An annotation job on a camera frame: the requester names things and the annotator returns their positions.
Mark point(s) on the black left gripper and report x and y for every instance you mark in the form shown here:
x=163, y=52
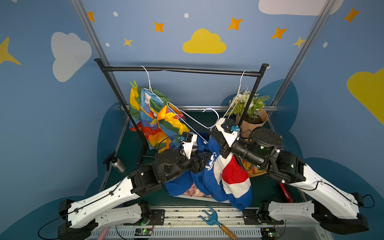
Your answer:
x=197, y=162

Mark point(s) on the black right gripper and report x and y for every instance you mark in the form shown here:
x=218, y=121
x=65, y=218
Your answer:
x=225, y=144

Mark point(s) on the blue red white jacket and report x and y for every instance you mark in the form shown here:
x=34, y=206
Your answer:
x=222, y=179

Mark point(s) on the pink kids jacket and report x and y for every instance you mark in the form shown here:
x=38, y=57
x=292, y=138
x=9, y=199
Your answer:
x=193, y=191

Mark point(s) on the white wire hanger pink jacket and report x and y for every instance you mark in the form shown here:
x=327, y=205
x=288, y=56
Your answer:
x=241, y=96

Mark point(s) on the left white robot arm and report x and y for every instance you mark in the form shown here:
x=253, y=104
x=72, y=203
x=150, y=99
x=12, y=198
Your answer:
x=81, y=217

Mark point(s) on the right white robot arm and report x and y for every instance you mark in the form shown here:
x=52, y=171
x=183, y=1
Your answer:
x=333, y=209

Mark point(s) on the white hanger rainbow jacket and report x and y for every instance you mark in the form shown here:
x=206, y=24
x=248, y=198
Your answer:
x=150, y=85

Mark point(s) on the white plastic laundry basket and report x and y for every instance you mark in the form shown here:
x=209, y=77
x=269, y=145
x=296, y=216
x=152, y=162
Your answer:
x=207, y=199

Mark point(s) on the yellow plastic tray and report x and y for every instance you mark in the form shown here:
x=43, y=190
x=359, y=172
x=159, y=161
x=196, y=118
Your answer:
x=252, y=170

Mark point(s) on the rainbow striped jacket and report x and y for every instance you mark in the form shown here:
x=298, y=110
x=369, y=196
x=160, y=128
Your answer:
x=156, y=120

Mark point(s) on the blue garden fork tool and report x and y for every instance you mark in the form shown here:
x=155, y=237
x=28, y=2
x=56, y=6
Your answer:
x=213, y=220

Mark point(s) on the green clothespin rainbow jacket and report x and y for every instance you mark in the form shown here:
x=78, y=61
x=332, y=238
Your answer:
x=134, y=85

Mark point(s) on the purple silicone spatula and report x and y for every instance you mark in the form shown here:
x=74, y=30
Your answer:
x=103, y=234

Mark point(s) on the black clothes rack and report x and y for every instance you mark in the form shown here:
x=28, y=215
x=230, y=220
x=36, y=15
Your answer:
x=108, y=70

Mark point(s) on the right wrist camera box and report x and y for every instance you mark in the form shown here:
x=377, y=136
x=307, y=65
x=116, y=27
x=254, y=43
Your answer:
x=229, y=130

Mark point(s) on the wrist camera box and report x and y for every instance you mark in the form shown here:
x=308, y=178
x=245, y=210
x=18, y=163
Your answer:
x=229, y=130
x=189, y=145

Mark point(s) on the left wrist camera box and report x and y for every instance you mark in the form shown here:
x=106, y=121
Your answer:
x=189, y=145

